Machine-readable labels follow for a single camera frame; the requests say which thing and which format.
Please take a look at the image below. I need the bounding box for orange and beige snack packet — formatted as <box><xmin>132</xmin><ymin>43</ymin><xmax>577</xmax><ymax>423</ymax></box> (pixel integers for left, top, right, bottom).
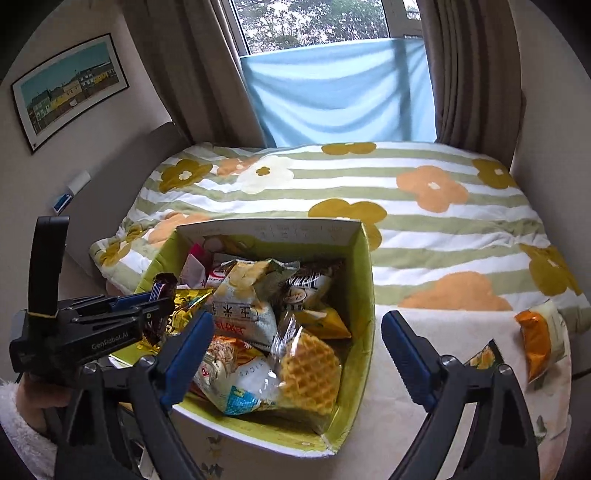
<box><xmin>515</xmin><ymin>300</ymin><xmax>571</xmax><ymax>384</ymax></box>

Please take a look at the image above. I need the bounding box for beige corn snack packet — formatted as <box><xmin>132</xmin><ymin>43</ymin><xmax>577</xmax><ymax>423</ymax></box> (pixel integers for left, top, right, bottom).
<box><xmin>205</xmin><ymin>258</ymin><xmax>301</xmax><ymax>354</ymax></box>

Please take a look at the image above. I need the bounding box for light blue cloth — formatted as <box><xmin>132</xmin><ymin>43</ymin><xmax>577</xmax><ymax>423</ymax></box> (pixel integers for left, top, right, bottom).
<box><xmin>240</xmin><ymin>37</ymin><xmax>437</xmax><ymax>148</ymax></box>

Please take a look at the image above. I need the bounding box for green striped floral blanket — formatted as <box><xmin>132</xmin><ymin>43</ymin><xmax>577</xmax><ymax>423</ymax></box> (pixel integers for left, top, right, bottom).
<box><xmin>88</xmin><ymin>141</ymin><xmax>585</xmax><ymax>324</ymax></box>

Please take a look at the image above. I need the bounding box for white wall switch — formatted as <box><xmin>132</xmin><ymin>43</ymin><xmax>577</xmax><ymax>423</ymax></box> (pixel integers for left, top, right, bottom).
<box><xmin>67</xmin><ymin>170</ymin><xmax>92</xmax><ymax>195</ymax></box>

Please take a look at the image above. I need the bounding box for grey bed headboard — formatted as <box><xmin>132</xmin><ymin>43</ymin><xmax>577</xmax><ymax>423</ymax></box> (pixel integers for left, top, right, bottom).
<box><xmin>65</xmin><ymin>121</ymin><xmax>195</xmax><ymax>278</ymax></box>

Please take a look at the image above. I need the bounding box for cream patterned tablecloth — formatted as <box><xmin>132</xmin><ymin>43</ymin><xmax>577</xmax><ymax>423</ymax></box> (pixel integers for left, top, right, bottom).
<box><xmin>175</xmin><ymin>307</ymin><xmax>573</xmax><ymax>480</ymax></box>

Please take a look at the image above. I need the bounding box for yellow snack packet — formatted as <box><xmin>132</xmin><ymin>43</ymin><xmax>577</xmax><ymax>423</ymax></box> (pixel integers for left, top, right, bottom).
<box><xmin>288</xmin><ymin>307</ymin><xmax>352</xmax><ymax>340</ymax></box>

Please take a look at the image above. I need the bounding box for yellow-green cardboard box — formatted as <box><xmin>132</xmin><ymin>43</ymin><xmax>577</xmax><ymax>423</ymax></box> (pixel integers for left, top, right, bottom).
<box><xmin>111</xmin><ymin>218</ymin><xmax>376</xmax><ymax>455</ymax></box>

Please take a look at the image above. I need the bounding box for brown chocolate bar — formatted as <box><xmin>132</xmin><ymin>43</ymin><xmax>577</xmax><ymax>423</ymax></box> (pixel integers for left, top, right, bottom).
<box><xmin>141</xmin><ymin>272</ymin><xmax>179</xmax><ymax>344</ymax></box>

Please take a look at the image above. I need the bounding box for dark green snack packet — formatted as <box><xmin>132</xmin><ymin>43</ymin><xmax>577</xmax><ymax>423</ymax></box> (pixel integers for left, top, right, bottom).
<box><xmin>464</xmin><ymin>339</ymin><xmax>506</xmax><ymax>372</ymax></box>

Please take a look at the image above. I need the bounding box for window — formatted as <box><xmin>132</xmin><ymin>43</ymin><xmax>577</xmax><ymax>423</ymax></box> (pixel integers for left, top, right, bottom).
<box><xmin>228</xmin><ymin>0</ymin><xmax>423</xmax><ymax>58</ymax></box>

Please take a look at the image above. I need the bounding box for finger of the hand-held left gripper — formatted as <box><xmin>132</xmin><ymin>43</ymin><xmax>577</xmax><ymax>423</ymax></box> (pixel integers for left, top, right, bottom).
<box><xmin>58</xmin><ymin>292</ymin><xmax>160</xmax><ymax>315</ymax></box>
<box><xmin>69</xmin><ymin>298</ymin><xmax>175</xmax><ymax>344</ymax></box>

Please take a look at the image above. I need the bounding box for person's left hand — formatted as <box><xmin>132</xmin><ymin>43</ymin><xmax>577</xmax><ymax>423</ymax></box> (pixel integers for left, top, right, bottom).
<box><xmin>16</xmin><ymin>373</ymin><xmax>75</xmax><ymax>437</ymax></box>

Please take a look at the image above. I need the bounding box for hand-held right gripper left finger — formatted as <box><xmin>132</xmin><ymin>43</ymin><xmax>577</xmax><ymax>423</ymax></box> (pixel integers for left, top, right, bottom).
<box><xmin>55</xmin><ymin>310</ymin><xmax>217</xmax><ymax>480</ymax></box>

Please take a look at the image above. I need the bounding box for clear waffle packet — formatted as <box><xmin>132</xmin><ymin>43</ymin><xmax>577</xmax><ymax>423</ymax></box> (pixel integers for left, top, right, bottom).
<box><xmin>272</xmin><ymin>311</ymin><xmax>345</xmax><ymax>418</ymax></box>

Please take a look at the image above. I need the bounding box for brown and white snack packet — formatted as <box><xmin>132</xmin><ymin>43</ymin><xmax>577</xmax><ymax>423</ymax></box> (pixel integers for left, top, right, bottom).
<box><xmin>277</xmin><ymin>261</ymin><xmax>345</xmax><ymax>312</ymax></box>

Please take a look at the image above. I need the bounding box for person's left forearm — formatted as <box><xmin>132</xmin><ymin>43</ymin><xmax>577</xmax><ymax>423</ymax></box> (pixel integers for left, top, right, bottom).
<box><xmin>0</xmin><ymin>376</ymin><xmax>58</xmax><ymax>480</ymax></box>

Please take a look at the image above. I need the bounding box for beige curtain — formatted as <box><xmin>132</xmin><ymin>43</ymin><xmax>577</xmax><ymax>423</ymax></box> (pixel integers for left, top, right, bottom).
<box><xmin>416</xmin><ymin>0</ymin><xmax>529</xmax><ymax>153</ymax></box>
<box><xmin>117</xmin><ymin>0</ymin><xmax>278</xmax><ymax>148</ymax></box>

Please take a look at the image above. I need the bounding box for orange white blue snack packet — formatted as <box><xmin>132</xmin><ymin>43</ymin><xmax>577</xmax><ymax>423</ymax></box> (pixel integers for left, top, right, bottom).
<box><xmin>191</xmin><ymin>335</ymin><xmax>287</xmax><ymax>417</ymax></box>

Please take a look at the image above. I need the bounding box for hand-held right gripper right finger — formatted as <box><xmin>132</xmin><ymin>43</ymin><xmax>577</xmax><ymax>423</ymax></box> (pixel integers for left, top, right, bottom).
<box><xmin>381</xmin><ymin>310</ymin><xmax>541</xmax><ymax>480</ymax></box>

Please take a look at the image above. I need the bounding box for framed wall picture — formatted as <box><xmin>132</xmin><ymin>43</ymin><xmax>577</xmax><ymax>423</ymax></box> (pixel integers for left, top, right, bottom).
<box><xmin>10</xmin><ymin>32</ymin><xmax>130</xmax><ymax>155</ymax></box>

